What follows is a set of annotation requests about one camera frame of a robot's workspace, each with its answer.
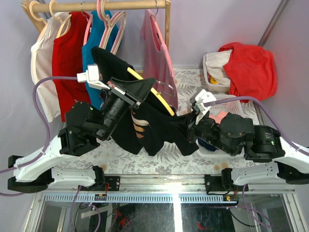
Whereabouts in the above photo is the white t shirt on hanger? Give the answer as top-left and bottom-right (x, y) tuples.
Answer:
(30, 17), (61, 122)

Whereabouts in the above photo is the pink empty hanger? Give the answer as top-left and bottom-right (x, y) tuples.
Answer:
(97, 0), (126, 55)

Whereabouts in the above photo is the black t shirt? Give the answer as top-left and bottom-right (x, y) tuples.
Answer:
(91, 46), (198, 156)

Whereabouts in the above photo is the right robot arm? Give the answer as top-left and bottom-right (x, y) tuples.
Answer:
(187, 113), (309, 191)

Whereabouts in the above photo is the peach hanger far left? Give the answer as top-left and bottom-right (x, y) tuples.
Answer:
(29, 0), (47, 26)

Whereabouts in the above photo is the blue t shirt on hanger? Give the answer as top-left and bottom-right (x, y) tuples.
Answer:
(81, 10), (121, 111)

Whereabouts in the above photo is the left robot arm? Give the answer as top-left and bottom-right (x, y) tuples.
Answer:
(7, 78), (155, 193)

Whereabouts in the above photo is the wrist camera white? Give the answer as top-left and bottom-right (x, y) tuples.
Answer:
(190, 89), (216, 125)
(77, 64), (111, 90)

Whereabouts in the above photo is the beige empty hanger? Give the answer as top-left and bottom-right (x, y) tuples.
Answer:
(99, 12), (126, 55)

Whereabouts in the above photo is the white laundry basket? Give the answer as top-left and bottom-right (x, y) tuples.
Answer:
(196, 101), (246, 159)
(203, 54), (230, 94)

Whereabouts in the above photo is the wooden clothes rack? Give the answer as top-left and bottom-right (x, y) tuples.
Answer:
(21, 0), (171, 47)

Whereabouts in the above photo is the pink t shirt on hanger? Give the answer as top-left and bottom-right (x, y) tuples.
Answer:
(140, 9), (178, 110)

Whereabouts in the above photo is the yellow hanger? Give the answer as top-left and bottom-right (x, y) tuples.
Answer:
(127, 67), (175, 116)

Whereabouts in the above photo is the salmon pink folded shirt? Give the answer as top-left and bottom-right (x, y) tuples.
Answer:
(209, 111), (229, 124)

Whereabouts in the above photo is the white laundry basket front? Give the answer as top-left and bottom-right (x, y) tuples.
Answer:
(196, 101), (246, 159)

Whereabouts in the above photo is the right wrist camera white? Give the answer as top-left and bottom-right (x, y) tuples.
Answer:
(190, 89), (216, 125)

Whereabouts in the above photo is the red orange cloth on basket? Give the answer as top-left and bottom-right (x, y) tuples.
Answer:
(218, 42), (278, 101)

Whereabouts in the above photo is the yellow item in back basket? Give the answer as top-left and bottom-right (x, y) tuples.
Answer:
(210, 77), (219, 85)

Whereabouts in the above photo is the navy blue folded shirt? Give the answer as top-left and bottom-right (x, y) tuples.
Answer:
(197, 138), (217, 152)

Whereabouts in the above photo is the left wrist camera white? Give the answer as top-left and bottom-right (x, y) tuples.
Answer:
(77, 64), (111, 90)

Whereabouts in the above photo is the red t shirt on hanger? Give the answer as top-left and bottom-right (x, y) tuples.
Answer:
(52, 12), (90, 122)

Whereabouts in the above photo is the aluminium rail frame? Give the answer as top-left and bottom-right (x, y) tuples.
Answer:
(33, 173), (297, 203)

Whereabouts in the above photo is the white cloth in back basket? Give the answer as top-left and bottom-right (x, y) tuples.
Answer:
(205, 49), (232, 86)

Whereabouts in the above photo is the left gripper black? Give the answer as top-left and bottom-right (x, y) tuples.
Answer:
(97, 76), (157, 140)

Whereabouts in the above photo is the floral table mat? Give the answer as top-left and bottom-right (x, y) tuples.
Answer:
(58, 69), (261, 174)

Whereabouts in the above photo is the white laundry basket back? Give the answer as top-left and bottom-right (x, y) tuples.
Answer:
(203, 54), (230, 94)

